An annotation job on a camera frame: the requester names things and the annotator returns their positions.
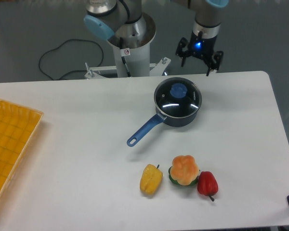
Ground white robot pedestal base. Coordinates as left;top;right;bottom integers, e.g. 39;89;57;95
84;14;220;79

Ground dark blue saucepan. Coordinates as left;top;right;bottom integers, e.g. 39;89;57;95
127;105;197;147

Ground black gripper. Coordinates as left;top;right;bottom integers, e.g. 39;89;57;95
175;32;223;77

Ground black floor cable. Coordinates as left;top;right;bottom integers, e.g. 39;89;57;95
39;38;104;81

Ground glass lid with blue knob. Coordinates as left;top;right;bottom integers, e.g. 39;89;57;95
154;77;202;118

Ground red toy bell pepper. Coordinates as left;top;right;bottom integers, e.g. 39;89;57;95
197;171;219;202

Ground orange toy flower vegetable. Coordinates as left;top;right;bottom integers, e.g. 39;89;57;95
168;155;200;186

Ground yellow woven basket tray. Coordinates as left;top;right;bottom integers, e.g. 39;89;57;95
0;99;44;197

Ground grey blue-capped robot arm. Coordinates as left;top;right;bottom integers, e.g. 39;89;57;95
84;0;228;77

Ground yellow toy bell pepper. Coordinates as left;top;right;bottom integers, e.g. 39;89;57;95
140;164;163;195

